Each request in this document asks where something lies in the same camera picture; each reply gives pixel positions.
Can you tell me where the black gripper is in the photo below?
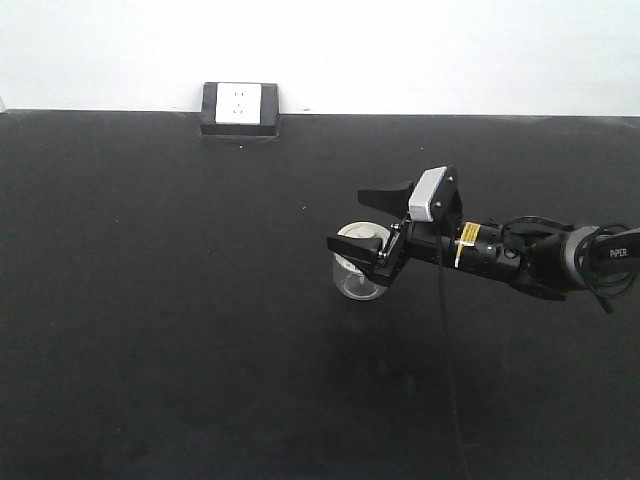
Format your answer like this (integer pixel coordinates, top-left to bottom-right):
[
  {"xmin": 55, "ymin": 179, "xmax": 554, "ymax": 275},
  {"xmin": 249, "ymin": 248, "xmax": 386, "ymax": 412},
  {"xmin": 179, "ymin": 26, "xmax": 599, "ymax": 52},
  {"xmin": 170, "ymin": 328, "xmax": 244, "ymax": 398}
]
[{"xmin": 327, "ymin": 181, "xmax": 463, "ymax": 287}]

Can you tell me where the glass jar with white lid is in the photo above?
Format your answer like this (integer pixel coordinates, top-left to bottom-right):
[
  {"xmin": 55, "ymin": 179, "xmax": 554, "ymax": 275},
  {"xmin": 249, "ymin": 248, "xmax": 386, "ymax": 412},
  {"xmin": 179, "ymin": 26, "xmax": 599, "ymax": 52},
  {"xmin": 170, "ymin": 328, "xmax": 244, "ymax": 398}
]
[{"xmin": 332, "ymin": 221, "xmax": 390, "ymax": 301}]

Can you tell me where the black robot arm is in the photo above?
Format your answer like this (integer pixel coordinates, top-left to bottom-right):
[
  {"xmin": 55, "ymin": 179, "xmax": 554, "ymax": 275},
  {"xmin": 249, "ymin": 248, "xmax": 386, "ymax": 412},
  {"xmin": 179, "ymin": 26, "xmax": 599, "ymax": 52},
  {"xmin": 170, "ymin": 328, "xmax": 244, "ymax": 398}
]
[{"xmin": 327, "ymin": 177, "xmax": 639, "ymax": 313}]

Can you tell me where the black white power socket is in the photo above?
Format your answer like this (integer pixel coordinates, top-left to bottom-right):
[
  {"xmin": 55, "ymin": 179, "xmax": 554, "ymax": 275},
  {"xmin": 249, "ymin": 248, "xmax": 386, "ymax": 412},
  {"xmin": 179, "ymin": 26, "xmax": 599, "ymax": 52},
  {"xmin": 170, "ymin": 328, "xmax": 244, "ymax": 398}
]
[{"xmin": 200, "ymin": 82, "xmax": 281, "ymax": 139}]

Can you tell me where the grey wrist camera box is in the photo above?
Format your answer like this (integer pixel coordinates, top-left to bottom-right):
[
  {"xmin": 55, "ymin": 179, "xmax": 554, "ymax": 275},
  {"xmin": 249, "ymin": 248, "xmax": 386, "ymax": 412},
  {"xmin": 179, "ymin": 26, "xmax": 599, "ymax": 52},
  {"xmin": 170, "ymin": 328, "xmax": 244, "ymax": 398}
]
[{"xmin": 408, "ymin": 166, "xmax": 447, "ymax": 223}]

